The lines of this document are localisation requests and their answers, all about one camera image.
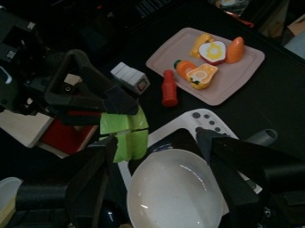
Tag yellow toy banana piece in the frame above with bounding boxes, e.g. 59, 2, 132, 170
190, 33, 216, 59

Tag black ribbed device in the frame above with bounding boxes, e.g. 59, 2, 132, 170
133, 0, 177, 20

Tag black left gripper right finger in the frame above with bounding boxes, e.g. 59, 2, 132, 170
196, 127, 305, 228

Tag pink plastic cutting board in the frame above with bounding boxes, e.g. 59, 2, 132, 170
146, 27, 267, 107

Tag red toy bottle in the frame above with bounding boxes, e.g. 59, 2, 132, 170
161, 69, 180, 108

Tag white plastic container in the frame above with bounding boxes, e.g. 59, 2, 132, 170
0, 176, 26, 227

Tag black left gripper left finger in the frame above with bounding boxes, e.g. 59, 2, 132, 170
65, 135, 120, 228

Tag white round bowl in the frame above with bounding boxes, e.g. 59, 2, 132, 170
126, 148, 232, 228

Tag orange toy carrot green top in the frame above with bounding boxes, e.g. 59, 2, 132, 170
173, 59, 198, 81

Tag grey cylindrical handle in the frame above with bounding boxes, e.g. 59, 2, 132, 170
245, 128, 279, 147

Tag white toy carton block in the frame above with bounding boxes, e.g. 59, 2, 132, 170
110, 61, 152, 96

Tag yellow toy pepper half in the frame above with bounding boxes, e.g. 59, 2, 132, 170
186, 62, 220, 91

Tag orange toy fruit piece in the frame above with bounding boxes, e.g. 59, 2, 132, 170
224, 36, 245, 65

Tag triangular finger of the black right gripper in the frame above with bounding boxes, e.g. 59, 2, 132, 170
43, 48, 141, 116
59, 106, 105, 126

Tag wooden toy box red inside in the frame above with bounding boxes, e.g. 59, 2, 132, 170
0, 73, 101, 159

